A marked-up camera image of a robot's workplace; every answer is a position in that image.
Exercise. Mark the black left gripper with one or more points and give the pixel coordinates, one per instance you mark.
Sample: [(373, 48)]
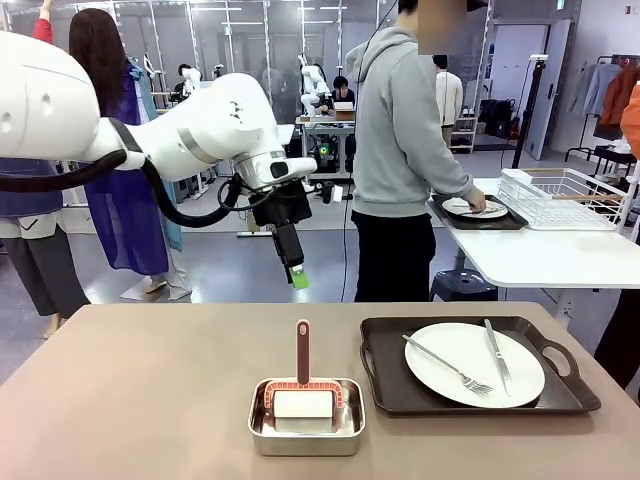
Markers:
[(287, 245)]

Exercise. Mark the silver metal knife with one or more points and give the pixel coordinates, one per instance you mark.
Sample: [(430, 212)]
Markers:
[(487, 212), (500, 360)]

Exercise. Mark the person's right forearm grey sleeve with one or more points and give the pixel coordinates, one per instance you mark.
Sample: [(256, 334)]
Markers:
[(450, 180)]

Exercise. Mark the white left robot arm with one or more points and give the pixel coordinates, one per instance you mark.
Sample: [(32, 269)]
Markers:
[(50, 100)]

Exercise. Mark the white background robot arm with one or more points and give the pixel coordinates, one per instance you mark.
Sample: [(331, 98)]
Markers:
[(190, 77), (312, 80)]

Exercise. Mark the person's right hand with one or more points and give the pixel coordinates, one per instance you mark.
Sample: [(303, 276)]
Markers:
[(476, 201)]

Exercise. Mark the background work desk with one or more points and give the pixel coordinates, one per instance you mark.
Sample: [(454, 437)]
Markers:
[(320, 122)]

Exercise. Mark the dark blue stool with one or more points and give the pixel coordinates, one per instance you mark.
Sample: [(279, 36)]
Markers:
[(460, 285)]

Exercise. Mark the square metal tin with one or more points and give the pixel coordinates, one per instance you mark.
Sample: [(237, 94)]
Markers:
[(305, 442)]

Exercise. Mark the silver metal fork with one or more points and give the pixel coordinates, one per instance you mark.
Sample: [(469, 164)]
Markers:
[(459, 205), (477, 386)]

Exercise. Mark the white round plate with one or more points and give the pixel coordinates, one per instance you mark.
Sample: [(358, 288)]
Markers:
[(465, 345), (496, 207)]

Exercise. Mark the person in grey hoodie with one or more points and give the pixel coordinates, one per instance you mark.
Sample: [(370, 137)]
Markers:
[(390, 125)]

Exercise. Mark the long-haired woman in blue gown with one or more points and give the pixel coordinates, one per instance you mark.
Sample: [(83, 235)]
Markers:
[(125, 215)]

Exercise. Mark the seated person in black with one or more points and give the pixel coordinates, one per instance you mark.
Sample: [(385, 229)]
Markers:
[(342, 92)]

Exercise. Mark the white side table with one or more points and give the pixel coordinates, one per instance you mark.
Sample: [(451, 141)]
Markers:
[(525, 255)]

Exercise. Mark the standing person in white top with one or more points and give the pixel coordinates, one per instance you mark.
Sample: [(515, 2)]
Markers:
[(447, 95)]

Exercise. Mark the black bag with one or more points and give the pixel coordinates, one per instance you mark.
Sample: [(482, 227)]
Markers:
[(497, 117)]

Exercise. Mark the person with red sleeve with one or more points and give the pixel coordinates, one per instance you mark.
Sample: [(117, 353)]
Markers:
[(30, 240)]

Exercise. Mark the black tripod stand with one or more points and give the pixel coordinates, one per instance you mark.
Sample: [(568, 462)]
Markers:
[(537, 100)]

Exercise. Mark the clothes rack with garments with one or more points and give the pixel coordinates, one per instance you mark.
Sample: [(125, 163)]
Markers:
[(595, 90)]

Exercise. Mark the person in orange top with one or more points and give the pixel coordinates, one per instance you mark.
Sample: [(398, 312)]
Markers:
[(631, 115)]

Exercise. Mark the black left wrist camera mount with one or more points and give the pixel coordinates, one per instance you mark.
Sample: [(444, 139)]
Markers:
[(280, 205)]

